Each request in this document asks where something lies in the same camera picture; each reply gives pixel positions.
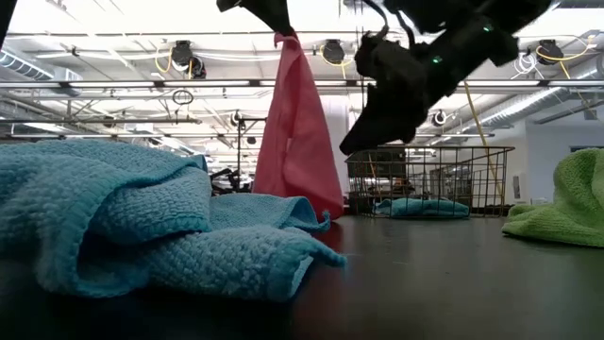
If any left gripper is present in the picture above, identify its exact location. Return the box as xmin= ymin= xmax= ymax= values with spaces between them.
xmin=215 ymin=0 xmax=297 ymax=37

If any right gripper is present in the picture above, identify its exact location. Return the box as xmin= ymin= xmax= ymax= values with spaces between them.
xmin=338 ymin=21 xmax=519 ymax=157

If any pink microfiber towel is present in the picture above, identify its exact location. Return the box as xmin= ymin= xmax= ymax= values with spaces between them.
xmin=252 ymin=31 xmax=345 ymax=222

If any black wire basket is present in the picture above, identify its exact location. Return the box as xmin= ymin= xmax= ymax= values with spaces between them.
xmin=345 ymin=144 xmax=515 ymax=219

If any teal microfiber towel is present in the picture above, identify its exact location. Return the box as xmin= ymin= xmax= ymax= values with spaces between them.
xmin=375 ymin=196 xmax=471 ymax=219

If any green microfiber towel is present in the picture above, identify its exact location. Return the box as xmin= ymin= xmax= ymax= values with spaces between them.
xmin=501 ymin=147 xmax=604 ymax=249

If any light blue microfiber towel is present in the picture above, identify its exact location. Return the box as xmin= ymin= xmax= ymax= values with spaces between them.
xmin=0 ymin=139 xmax=348 ymax=303

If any black monitor screen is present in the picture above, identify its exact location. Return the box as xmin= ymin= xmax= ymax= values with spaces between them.
xmin=362 ymin=148 xmax=408 ymax=179

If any long ceiling light bar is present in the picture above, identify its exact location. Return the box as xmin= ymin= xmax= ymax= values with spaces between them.
xmin=0 ymin=78 xmax=604 ymax=91

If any white coiled cable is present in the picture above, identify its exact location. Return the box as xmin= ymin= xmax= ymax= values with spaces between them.
xmin=512 ymin=50 xmax=539 ymax=80

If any silver ventilation duct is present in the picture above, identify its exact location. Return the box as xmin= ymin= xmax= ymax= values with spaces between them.
xmin=464 ymin=54 xmax=604 ymax=136
xmin=0 ymin=49 xmax=84 ymax=95

